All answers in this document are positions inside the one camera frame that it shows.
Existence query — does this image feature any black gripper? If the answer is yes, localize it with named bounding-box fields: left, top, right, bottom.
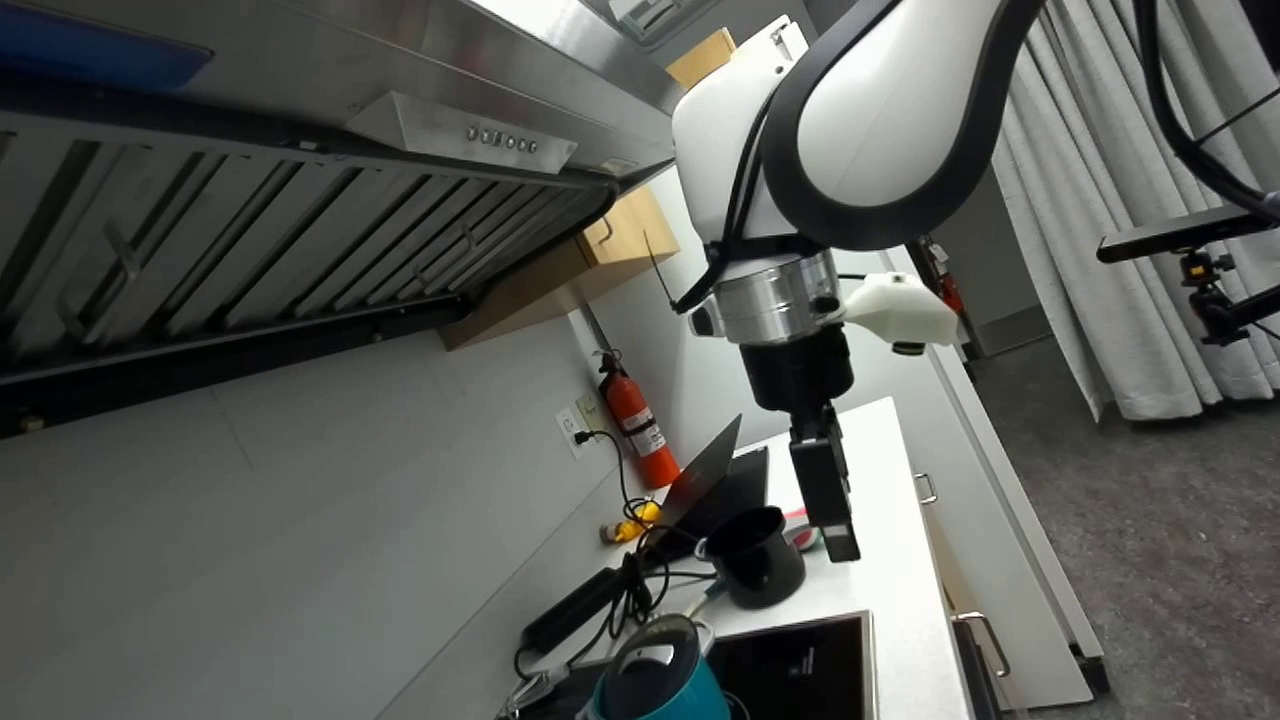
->
left=739, top=326, right=859, bottom=565

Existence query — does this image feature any glass pot lid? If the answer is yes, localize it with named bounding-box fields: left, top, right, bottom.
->
left=598, top=616, right=702, bottom=720

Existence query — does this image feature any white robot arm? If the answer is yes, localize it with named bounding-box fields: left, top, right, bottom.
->
left=673, top=0, right=1044, bottom=558

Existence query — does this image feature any black pot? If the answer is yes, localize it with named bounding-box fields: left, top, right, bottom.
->
left=704, top=506, right=806, bottom=608

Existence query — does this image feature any red green small object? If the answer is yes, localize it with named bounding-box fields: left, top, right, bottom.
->
left=786, top=524, right=819, bottom=552

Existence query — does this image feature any red fire extinguisher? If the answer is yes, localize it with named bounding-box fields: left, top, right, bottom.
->
left=601, top=351, right=685, bottom=488

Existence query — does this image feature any black induction cooktop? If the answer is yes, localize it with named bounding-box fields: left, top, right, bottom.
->
left=710, top=616, right=870, bottom=720

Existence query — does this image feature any black power strip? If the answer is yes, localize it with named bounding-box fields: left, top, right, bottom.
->
left=520, top=568, right=625, bottom=652

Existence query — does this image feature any white kitchen cabinet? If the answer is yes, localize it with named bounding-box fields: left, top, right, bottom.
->
left=878, top=237, right=1113, bottom=716

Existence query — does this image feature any cardboard box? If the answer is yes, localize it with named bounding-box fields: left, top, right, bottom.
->
left=442, top=187, right=681, bottom=349

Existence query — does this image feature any grey curtain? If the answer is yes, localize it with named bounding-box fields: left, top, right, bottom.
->
left=992, top=0, right=1280, bottom=421

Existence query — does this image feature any stainless steel range hood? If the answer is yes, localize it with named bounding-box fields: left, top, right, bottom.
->
left=0, top=0, right=678, bottom=434

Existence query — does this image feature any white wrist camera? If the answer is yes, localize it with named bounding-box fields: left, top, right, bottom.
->
left=828, top=273, right=960, bottom=354

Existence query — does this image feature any yellow connector cable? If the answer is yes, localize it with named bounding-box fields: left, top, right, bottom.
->
left=598, top=496, right=664, bottom=546

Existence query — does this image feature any black camera stand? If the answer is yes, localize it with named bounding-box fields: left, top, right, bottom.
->
left=1092, top=0, right=1280, bottom=351

